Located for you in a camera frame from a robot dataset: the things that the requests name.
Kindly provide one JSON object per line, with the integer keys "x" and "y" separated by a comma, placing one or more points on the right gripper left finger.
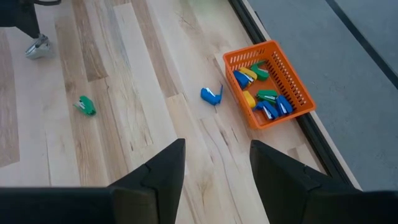
{"x": 161, "y": 186}

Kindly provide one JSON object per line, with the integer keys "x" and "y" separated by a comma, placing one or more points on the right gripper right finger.
{"x": 286, "y": 193}

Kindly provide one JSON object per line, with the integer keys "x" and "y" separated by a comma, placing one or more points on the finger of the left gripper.
{"x": 28, "y": 21}

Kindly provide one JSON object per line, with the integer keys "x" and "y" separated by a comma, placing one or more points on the grey staple remover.
{"x": 38, "y": 49}

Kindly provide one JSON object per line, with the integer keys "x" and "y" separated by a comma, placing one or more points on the green mini stapler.
{"x": 261, "y": 73}
{"x": 85, "y": 106}
{"x": 267, "y": 94}

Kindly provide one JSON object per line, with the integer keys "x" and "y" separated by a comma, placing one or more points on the orange plastic basket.
{"x": 295, "y": 90}

